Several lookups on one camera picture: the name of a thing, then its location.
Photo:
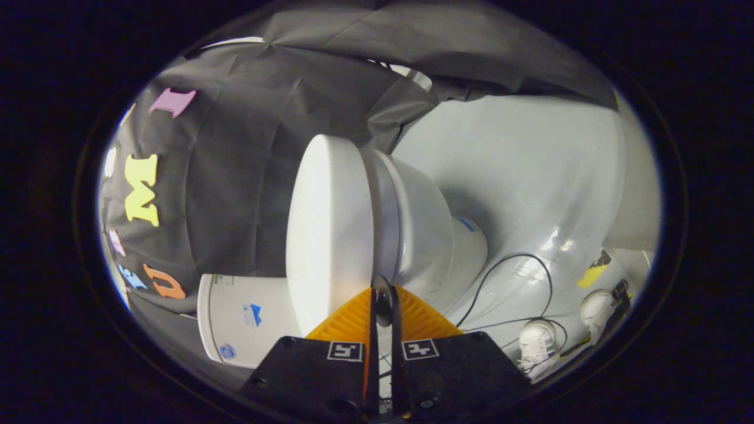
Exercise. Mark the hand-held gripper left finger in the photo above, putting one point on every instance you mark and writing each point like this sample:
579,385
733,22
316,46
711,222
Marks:
312,371

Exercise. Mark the white toilet lid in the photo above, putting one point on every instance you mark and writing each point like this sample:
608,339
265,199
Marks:
327,235

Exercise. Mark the yellow paper piece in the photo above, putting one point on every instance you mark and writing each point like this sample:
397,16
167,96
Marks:
591,275

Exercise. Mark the white sneaker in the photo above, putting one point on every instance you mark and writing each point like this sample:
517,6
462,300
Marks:
596,309
537,344

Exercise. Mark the white ceramic toilet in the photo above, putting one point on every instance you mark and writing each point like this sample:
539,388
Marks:
424,224

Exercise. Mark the black backdrop cloth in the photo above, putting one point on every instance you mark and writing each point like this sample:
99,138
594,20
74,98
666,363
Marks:
235,176

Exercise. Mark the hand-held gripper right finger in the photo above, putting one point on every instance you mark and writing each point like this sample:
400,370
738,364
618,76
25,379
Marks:
453,371

